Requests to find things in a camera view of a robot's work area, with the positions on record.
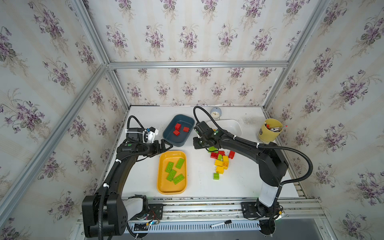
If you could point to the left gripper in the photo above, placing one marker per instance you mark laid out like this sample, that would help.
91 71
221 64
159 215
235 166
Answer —
159 147

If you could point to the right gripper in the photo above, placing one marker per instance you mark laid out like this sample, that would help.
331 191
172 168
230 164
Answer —
198 142

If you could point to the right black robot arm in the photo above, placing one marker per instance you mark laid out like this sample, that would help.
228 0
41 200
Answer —
272 163

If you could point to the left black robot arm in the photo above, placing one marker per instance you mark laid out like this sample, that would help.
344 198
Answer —
104 213

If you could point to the green lego brick top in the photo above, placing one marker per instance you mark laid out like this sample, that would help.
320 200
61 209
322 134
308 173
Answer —
212 150

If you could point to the dark teal plastic bin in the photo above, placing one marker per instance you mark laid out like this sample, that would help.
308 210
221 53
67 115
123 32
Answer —
185 121

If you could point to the light blue desk clock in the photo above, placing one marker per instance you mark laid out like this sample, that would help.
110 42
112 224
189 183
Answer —
216 113

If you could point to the white plastic bin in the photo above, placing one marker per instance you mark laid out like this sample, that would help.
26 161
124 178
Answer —
231 126

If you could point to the yellow lego brick pile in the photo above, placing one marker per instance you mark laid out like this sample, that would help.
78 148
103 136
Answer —
220 169

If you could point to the small green lego brick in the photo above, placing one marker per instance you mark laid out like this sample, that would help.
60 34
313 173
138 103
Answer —
216 176

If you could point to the yellow plastic tray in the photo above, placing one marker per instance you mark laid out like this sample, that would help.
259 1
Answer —
164 186

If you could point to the yellow pen cup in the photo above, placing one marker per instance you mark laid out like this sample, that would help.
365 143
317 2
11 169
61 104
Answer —
270 130

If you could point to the black marker pen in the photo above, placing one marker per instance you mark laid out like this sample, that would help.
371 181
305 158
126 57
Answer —
220 224

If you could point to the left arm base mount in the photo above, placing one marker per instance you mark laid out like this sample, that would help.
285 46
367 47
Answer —
151 212

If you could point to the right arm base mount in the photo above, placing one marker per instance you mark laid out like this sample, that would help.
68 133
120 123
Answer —
250 210

